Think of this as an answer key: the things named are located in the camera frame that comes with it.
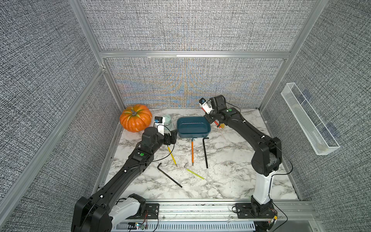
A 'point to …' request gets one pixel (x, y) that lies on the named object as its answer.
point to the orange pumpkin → (135, 118)
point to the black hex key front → (158, 167)
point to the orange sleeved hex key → (192, 151)
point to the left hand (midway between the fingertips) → (173, 127)
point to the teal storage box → (193, 127)
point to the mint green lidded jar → (168, 123)
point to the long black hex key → (205, 151)
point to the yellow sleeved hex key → (168, 148)
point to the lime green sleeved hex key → (193, 173)
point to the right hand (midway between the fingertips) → (209, 107)
